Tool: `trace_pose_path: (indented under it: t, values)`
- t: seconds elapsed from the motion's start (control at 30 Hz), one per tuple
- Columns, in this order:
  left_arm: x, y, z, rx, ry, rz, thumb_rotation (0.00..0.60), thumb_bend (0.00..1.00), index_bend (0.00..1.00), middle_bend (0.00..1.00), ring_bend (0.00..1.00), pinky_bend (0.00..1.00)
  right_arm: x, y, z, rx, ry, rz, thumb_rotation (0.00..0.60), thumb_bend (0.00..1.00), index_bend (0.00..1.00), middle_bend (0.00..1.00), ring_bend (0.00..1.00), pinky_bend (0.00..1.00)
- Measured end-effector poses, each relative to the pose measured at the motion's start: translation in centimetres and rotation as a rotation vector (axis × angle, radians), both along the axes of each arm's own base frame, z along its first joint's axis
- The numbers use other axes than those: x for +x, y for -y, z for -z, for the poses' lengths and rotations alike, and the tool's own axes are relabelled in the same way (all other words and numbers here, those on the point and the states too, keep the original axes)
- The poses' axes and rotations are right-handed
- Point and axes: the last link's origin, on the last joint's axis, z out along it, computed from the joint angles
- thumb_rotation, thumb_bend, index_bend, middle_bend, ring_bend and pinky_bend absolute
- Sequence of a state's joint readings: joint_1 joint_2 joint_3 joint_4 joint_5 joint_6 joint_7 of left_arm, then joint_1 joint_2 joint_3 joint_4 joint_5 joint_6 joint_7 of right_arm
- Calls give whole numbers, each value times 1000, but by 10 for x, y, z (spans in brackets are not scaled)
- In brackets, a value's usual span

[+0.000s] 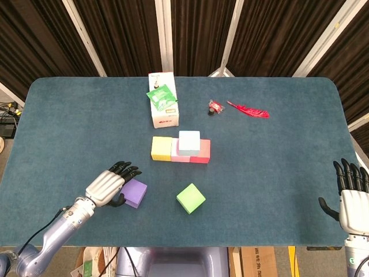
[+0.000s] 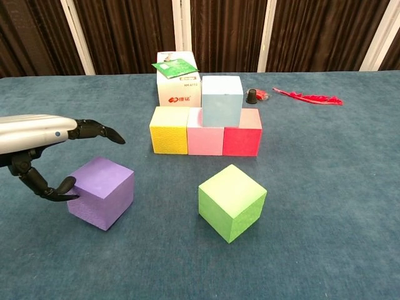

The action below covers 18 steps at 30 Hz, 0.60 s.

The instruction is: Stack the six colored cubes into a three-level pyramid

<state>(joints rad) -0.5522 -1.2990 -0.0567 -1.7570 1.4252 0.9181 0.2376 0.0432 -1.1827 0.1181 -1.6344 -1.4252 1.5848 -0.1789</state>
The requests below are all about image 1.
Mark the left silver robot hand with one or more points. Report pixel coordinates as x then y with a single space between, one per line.
105 187

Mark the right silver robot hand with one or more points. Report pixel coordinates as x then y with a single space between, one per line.
353 207

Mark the purple foam cube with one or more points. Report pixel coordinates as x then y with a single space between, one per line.
135 191

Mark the yellow foam cube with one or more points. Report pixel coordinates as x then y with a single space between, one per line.
161 147

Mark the pink foam cube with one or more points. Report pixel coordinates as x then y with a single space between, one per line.
180 158

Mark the green foam cube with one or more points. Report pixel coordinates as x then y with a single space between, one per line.
190 197

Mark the light blue foam cube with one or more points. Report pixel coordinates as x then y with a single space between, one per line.
188 141

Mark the red foam cube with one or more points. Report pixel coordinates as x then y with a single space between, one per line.
204 151

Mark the left purple-grey robot arm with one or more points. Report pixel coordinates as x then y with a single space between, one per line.
52 236

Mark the teal felt table cover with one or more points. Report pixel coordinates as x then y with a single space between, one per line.
72 130

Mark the printed paper bag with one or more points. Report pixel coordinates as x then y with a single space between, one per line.
92 259

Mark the white cardboard box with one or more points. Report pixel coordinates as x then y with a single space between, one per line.
165 118

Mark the purple-grey robot torso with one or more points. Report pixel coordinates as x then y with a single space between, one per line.
178 262

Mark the green sachet packet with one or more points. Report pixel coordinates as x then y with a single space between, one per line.
161 96

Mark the brown cardboard box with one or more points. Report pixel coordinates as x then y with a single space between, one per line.
258 262

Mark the black device box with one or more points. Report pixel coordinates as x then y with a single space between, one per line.
7 130

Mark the wooden plank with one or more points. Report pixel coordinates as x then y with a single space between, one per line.
235 262

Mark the small black cap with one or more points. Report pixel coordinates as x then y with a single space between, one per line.
211 112

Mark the red candy wrapper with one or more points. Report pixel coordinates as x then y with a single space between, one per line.
217 105

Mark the red feather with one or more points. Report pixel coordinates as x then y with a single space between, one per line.
250 111

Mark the white metal frame post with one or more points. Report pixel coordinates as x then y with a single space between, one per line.
83 34
325 37
230 37
164 34
360 122
10 93

